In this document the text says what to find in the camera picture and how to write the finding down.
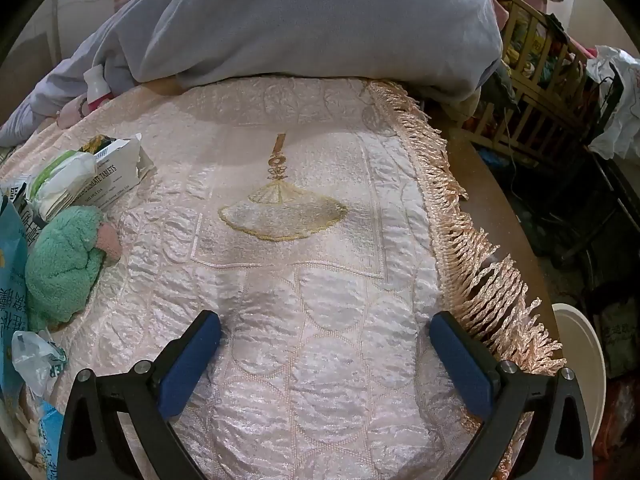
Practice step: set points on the pile of colourful clothes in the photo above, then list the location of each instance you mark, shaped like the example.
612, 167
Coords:
525, 55

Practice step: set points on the pink fringed bedspread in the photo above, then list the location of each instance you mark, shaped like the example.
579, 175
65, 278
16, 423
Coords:
300, 310

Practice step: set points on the white spray bottle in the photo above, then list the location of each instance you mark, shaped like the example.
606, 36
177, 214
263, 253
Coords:
95, 87

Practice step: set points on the black white printed packet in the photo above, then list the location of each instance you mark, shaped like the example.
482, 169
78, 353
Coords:
15, 195

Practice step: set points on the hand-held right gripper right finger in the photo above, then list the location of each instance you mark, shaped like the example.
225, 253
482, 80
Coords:
460, 360

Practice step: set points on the white green medicine box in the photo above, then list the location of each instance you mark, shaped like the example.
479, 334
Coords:
117, 175

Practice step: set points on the pink white pouch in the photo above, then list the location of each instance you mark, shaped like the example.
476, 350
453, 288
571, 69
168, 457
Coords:
70, 112

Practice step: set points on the white plastic bucket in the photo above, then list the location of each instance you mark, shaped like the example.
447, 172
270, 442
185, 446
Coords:
580, 360

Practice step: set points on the large white plastic bag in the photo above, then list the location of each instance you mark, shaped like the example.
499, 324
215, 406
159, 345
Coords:
615, 110

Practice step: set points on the green fuzzy plush cloth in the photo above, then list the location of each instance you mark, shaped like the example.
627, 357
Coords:
60, 265

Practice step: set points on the white green wipes pack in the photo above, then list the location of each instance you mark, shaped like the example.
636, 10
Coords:
60, 185

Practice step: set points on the blue white plastic packet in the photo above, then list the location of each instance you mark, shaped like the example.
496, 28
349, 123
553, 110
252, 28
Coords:
50, 440

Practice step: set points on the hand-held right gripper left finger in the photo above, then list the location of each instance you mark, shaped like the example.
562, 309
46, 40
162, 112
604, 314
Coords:
190, 360

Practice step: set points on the wooden bed frame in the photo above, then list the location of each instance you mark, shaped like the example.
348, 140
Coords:
490, 195

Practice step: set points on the blue-grey quilt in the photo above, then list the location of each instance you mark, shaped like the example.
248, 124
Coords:
300, 25

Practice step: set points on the clear printed plastic bag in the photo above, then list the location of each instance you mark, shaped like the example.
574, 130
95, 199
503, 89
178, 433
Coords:
35, 360

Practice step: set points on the blue snack bag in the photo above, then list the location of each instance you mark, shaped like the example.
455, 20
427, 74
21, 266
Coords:
10, 270

